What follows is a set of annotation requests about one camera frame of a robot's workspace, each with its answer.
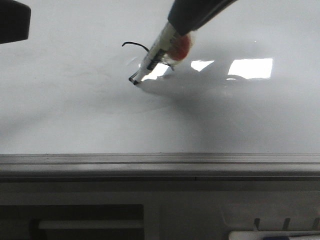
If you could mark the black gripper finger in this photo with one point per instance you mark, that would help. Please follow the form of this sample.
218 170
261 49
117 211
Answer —
15 20
189 15

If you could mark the red magnet taped to marker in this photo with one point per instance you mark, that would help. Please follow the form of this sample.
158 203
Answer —
180 48

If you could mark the white black whiteboard marker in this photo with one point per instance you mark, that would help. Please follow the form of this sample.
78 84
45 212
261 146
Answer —
158 54

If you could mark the white tray with blue item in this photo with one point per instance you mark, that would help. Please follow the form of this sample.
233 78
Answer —
260 235

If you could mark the white whiteboard with aluminium frame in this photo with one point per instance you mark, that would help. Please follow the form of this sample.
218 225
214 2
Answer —
244 102

